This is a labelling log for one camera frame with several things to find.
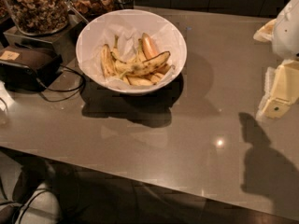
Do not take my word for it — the metal tray stand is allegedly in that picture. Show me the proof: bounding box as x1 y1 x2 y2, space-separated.
3 14 87 63

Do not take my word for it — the bottom yellow banana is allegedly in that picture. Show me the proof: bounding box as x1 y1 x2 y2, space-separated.
127 76 152 86

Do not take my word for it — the spotted top banana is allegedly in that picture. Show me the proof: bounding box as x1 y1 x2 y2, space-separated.
115 51 171 76

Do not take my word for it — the white bowl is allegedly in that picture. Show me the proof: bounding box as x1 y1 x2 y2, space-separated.
75 8 188 96

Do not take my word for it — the white paper bowl liner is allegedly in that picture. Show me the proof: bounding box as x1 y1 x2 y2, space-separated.
81 15 184 91

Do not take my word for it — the white stool seat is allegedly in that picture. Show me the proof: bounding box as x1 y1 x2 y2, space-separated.
14 184 61 224

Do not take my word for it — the left yellow banana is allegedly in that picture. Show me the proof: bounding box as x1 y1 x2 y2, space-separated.
100 44 115 77

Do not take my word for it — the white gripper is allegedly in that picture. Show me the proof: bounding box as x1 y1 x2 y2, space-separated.
253 0 299 120

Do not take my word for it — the pink-orange fruit piece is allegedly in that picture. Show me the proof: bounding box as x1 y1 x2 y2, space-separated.
142 33 158 59

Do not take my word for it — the black brown card terminal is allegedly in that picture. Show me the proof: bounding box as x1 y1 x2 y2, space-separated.
0 46 63 91

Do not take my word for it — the glass jar of nuts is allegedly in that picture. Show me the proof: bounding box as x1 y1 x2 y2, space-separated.
4 0 69 36

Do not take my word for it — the black cable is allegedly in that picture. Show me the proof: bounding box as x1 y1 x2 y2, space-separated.
36 64 87 104

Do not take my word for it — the yellow banana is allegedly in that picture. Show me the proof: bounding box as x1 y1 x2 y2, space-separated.
127 76 152 86
100 44 115 77

